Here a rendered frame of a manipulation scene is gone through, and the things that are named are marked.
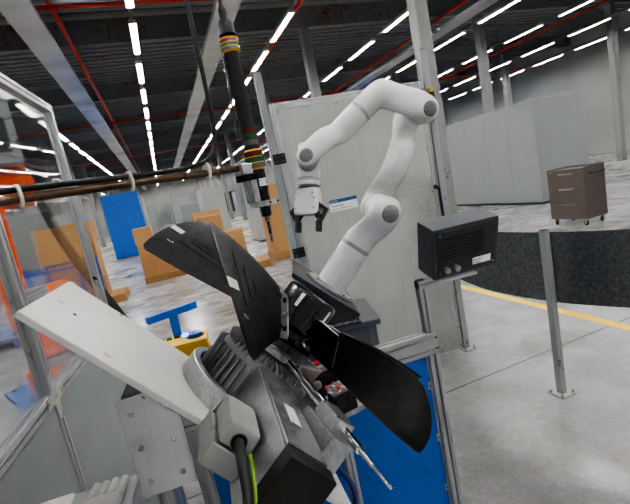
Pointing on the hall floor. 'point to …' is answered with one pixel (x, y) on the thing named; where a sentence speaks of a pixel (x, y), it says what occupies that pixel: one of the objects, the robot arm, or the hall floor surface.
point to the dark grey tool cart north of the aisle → (578, 192)
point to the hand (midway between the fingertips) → (308, 229)
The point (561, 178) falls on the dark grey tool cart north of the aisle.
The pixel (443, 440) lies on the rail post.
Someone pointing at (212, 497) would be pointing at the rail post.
